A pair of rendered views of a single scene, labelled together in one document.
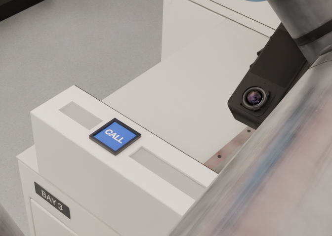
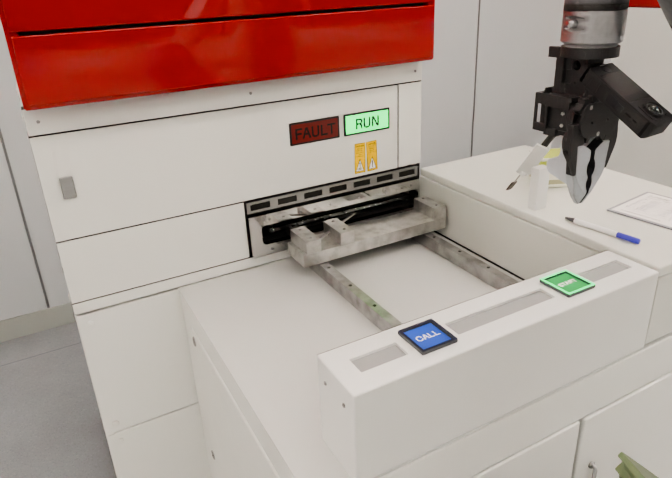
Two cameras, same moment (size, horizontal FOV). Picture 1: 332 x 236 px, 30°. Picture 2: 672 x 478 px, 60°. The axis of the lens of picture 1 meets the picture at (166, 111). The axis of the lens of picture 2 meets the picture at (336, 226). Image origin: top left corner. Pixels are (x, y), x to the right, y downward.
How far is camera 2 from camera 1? 0.90 m
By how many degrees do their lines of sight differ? 58
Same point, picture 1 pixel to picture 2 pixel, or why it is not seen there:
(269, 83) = (644, 99)
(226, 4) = (171, 274)
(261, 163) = not seen: outside the picture
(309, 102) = not seen: outside the picture
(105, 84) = not seen: outside the picture
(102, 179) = (461, 378)
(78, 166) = (428, 397)
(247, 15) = (200, 268)
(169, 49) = (108, 383)
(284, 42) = (613, 79)
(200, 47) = (212, 314)
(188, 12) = (124, 317)
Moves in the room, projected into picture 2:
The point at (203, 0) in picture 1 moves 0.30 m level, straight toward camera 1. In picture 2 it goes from (140, 290) to (267, 321)
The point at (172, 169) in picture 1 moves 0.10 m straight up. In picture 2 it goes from (480, 314) to (485, 250)
